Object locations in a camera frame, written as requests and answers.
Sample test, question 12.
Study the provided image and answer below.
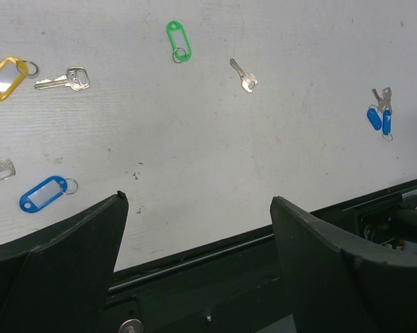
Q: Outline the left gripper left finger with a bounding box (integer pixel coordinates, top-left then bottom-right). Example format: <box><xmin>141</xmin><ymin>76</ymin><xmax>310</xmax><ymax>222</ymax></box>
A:
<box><xmin>0</xmin><ymin>191</ymin><xmax>129</xmax><ymax>332</ymax></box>

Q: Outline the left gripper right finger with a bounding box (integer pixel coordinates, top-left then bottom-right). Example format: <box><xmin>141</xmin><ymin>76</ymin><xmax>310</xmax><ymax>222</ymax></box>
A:
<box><xmin>270</xmin><ymin>196</ymin><xmax>417</xmax><ymax>332</ymax></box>

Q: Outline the metal keyring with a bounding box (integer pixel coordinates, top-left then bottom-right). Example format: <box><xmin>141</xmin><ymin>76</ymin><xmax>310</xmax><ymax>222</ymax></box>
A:
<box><xmin>172</xmin><ymin>48</ymin><xmax>187</xmax><ymax>64</ymax></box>

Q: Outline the green key tag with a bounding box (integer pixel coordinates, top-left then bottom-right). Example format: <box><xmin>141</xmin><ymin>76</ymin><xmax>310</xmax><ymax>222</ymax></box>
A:
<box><xmin>166</xmin><ymin>21</ymin><xmax>192</xmax><ymax>61</ymax></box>

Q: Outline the silver keys bunch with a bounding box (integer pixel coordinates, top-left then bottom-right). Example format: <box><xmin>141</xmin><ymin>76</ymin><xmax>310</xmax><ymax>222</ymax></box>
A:
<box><xmin>372</xmin><ymin>87</ymin><xmax>393</xmax><ymax>113</ymax></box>

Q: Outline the blue key tag left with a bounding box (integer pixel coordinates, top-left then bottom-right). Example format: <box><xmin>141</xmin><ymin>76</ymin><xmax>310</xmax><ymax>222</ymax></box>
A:
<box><xmin>366</xmin><ymin>105</ymin><xmax>382</xmax><ymax>130</ymax></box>

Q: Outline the blue key tag right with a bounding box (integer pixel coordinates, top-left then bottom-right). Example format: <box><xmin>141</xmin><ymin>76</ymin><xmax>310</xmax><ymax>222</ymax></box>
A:
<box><xmin>382</xmin><ymin>110</ymin><xmax>393</xmax><ymax>142</ymax></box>

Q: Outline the yellow key tag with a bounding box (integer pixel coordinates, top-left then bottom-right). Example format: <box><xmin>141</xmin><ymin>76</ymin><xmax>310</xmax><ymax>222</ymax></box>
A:
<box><xmin>0</xmin><ymin>56</ymin><xmax>39</xmax><ymax>102</ymax></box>

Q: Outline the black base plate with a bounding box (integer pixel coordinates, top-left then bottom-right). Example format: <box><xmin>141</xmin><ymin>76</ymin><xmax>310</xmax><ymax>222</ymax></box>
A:
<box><xmin>98</xmin><ymin>180</ymin><xmax>417</xmax><ymax>332</ymax></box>

